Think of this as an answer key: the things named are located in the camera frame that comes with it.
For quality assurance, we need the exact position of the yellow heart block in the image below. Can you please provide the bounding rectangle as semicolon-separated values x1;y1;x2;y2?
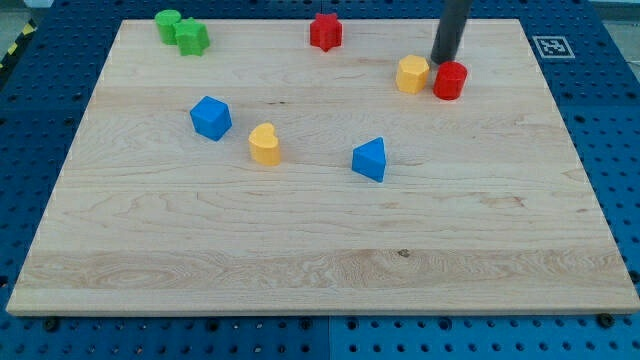
248;122;281;166

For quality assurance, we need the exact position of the yellow hexagon block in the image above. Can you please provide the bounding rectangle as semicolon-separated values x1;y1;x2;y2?
396;55;430;94

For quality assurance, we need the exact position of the red cylinder block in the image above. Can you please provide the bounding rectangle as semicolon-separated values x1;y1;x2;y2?
433;61;468;100

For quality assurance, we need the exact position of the black bolt front right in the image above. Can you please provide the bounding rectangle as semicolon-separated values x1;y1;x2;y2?
596;313;616;329

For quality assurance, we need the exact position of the white fiducial marker tag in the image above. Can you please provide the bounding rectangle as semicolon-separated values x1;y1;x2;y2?
532;35;575;59

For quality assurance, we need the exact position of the black bolt front left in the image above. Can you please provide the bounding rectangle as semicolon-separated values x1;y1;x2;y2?
43;317;60;333

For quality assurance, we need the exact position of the black bolt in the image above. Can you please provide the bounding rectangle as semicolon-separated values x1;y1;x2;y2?
596;313;616;329
43;317;60;333

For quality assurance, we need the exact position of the light wooden board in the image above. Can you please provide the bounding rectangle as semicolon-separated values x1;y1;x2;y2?
7;19;639;316

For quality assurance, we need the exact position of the blue cube block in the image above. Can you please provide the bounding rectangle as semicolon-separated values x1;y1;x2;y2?
189;96;232;141

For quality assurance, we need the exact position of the green cylinder block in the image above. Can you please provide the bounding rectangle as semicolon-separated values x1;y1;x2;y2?
154;9;182;45

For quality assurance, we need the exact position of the red star block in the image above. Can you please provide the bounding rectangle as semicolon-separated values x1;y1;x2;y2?
310;13;343;52

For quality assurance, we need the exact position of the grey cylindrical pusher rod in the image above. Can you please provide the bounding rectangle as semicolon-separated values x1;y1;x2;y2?
431;0;473;65

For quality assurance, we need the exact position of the blue triangle block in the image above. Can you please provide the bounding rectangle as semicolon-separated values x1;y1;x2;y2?
351;137;386;183

